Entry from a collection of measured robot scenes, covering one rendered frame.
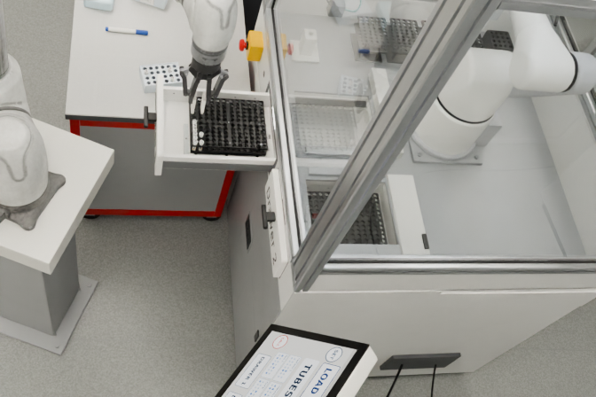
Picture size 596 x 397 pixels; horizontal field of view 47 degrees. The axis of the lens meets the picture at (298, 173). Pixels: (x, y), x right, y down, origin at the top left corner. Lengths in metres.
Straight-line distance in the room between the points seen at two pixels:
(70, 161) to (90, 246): 0.84
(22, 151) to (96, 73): 0.63
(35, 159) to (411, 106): 0.98
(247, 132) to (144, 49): 0.53
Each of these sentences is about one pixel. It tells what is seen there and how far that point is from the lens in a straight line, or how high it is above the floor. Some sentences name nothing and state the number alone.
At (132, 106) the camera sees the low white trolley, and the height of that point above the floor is 0.76.
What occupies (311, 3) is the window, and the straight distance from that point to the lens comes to 1.77.
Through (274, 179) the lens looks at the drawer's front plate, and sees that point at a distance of 1.91.
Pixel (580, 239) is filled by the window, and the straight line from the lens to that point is 1.82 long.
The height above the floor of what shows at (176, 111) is 0.84.
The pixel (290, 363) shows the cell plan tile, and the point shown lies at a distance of 1.55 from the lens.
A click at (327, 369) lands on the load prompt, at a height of 1.15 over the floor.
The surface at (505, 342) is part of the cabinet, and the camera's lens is 2.54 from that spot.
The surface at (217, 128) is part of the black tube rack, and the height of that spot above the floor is 0.87.
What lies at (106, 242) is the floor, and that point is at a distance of 2.80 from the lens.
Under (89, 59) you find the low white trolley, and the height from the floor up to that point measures 0.76.
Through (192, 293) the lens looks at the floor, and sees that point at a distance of 2.73.
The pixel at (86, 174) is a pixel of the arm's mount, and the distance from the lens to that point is 1.97.
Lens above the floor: 2.52
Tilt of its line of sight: 55 degrees down
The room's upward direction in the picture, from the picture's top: 25 degrees clockwise
